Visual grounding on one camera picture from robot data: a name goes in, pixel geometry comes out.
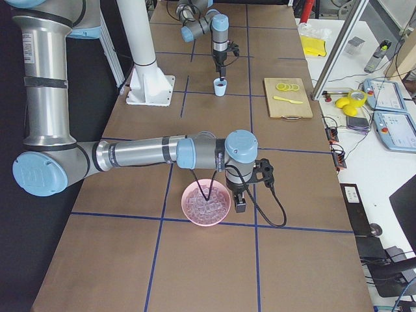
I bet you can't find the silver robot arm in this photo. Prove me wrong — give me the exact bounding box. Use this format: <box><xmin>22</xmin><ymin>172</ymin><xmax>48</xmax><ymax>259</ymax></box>
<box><xmin>175</xmin><ymin>1</ymin><xmax>229</xmax><ymax>81</ymax></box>
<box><xmin>5</xmin><ymin>1</ymin><xmax>259</xmax><ymax>213</ymax></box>

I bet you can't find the whole yellow lemon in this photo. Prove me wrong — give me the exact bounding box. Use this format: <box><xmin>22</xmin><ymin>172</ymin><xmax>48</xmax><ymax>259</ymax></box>
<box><xmin>335</xmin><ymin>97</ymin><xmax>350</xmax><ymax>109</ymax></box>
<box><xmin>342</xmin><ymin>105</ymin><xmax>358</xmax><ymax>117</ymax></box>

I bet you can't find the wooden cutting board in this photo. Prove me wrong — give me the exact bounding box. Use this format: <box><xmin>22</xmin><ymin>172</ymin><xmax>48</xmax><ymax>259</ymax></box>
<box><xmin>263</xmin><ymin>78</ymin><xmax>313</xmax><ymax>120</ymax></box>

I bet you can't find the yellow cloth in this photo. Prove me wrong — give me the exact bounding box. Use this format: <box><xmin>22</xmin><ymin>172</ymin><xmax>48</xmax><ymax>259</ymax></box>
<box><xmin>300</xmin><ymin>36</ymin><xmax>327</xmax><ymax>57</ymax></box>

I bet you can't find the light blue plastic cup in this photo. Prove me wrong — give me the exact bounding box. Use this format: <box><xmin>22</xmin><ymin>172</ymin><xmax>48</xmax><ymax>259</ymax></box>
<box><xmin>213</xmin><ymin>78</ymin><xmax>228</xmax><ymax>97</ymax></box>

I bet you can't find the pink bowl of ice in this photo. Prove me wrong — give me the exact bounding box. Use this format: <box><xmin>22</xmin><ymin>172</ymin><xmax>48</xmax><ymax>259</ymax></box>
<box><xmin>181</xmin><ymin>179</ymin><xmax>231</xmax><ymax>227</ymax></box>

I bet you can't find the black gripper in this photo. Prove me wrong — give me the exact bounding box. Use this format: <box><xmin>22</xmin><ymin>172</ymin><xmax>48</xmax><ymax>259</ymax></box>
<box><xmin>225</xmin><ymin>172</ymin><xmax>255</xmax><ymax>213</ymax></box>
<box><xmin>213</xmin><ymin>49</ymin><xmax>228</xmax><ymax>80</ymax></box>

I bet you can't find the upper teach pendant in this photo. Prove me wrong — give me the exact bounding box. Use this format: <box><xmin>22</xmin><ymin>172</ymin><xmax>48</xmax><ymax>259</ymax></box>
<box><xmin>363</xmin><ymin>79</ymin><xmax>407</xmax><ymax>112</ymax></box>

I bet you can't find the yellow tape roll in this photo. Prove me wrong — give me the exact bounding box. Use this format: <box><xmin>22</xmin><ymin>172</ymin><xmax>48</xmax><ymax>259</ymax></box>
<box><xmin>347</xmin><ymin>90</ymin><xmax>367</xmax><ymax>108</ymax></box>

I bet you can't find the purple notebook stack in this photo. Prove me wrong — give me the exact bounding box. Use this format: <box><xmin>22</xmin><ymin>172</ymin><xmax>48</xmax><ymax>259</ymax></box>
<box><xmin>346</xmin><ymin>116</ymin><xmax>371</xmax><ymax>134</ymax></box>

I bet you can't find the teach pendant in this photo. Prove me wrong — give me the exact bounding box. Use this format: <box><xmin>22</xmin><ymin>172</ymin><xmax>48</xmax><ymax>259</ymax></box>
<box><xmin>373</xmin><ymin>110</ymin><xmax>415</xmax><ymax>153</ymax></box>
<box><xmin>363</xmin><ymin>79</ymin><xmax>407</xmax><ymax>112</ymax></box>

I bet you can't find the grey handheld device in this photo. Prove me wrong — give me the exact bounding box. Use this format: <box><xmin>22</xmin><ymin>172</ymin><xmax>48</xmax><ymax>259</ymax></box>
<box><xmin>364</xmin><ymin>40</ymin><xmax>392</xmax><ymax>73</ymax></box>

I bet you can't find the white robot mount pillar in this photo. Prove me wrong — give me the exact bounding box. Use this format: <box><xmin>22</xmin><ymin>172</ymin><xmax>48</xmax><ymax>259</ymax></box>
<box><xmin>117</xmin><ymin>0</ymin><xmax>176</xmax><ymax>107</ymax></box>

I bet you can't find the yellow plastic knife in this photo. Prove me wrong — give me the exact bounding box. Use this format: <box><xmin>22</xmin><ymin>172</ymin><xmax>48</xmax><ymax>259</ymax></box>
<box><xmin>273</xmin><ymin>96</ymin><xmax>304</xmax><ymax>105</ymax></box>

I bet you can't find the aluminium frame post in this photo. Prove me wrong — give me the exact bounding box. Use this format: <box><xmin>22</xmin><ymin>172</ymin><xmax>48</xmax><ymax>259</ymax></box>
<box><xmin>311</xmin><ymin>0</ymin><xmax>369</xmax><ymax>101</ymax></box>

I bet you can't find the whole yellow lemon lower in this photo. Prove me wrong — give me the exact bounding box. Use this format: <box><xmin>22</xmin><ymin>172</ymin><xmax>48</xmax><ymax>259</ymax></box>
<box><xmin>342</xmin><ymin>105</ymin><xmax>358</xmax><ymax>117</ymax></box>

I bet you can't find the lower teach pendant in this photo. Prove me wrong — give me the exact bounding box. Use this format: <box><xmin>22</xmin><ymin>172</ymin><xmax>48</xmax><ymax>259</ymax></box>
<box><xmin>373</xmin><ymin>110</ymin><xmax>415</xmax><ymax>153</ymax></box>

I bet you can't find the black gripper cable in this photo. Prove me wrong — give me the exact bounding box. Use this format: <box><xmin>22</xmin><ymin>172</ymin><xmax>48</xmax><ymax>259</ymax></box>
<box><xmin>190</xmin><ymin>165</ymin><xmax>288</xmax><ymax>228</ymax></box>
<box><xmin>166</xmin><ymin>0</ymin><xmax>241</xmax><ymax>68</ymax></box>

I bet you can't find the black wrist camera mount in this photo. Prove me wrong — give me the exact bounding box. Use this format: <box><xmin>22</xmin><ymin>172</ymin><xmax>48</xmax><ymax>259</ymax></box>
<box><xmin>252</xmin><ymin>158</ymin><xmax>274</xmax><ymax>189</ymax></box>

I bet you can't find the whole yellow lemon upper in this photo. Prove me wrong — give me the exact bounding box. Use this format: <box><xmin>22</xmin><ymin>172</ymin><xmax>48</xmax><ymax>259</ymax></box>
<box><xmin>335</xmin><ymin>97</ymin><xmax>350</xmax><ymax>109</ymax></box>

